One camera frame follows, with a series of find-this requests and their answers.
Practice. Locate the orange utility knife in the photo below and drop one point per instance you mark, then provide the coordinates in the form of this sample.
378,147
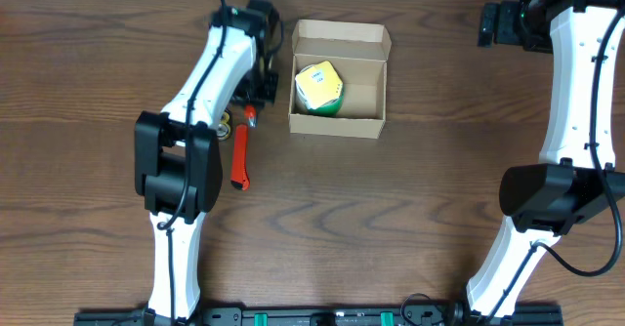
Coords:
238,174

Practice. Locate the cardboard box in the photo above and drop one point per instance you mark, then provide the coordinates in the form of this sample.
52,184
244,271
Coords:
359,53

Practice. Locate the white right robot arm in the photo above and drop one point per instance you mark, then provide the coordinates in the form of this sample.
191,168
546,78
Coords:
575,176

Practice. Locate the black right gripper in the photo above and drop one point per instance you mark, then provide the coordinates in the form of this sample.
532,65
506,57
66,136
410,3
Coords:
491,24

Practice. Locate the yellow sticky note pad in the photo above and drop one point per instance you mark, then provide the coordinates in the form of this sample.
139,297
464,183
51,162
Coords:
318,84

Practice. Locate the green tape roll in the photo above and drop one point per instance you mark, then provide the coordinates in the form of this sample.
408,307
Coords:
329,109

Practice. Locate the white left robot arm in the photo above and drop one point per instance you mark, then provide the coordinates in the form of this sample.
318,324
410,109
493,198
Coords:
178,168

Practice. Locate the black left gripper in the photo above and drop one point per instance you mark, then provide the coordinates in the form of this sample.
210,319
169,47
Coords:
259,92

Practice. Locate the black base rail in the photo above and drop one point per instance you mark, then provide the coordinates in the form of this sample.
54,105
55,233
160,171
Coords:
415,314

